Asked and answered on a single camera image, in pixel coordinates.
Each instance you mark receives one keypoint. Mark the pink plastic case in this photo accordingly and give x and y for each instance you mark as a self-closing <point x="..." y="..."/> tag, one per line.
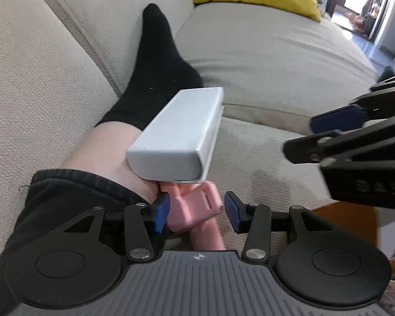
<point x="197" y="204"/>

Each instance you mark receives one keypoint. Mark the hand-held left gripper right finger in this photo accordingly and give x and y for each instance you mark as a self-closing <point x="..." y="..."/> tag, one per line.
<point x="233" y="212"/>

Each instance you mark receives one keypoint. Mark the white paper sheet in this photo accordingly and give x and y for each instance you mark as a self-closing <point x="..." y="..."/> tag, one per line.
<point x="393" y="227"/>

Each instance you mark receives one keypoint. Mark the beige fabric sofa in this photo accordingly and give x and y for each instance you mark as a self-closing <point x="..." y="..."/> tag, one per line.
<point x="266" y="56"/>

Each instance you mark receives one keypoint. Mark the white power bank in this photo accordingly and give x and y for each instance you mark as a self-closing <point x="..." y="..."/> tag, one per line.
<point x="177" y="131"/>

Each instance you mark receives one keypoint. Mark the orange wooden desk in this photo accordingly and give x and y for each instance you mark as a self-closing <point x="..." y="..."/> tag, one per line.
<point x="349" y="223"/>

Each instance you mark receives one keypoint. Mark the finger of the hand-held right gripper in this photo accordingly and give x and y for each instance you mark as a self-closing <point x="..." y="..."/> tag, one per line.
<point x="316" y="148"/>
<point x="335" y="118"/>

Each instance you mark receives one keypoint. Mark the black sock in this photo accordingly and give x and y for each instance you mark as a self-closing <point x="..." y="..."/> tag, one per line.
<point x="151" y="65"/>

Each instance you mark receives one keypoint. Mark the person's bare leg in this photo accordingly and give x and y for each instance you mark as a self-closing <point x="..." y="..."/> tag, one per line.
<point x="102" y="151"/>

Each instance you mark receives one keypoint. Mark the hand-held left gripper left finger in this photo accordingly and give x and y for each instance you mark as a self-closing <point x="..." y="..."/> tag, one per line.
<point x="161" y="214"/>

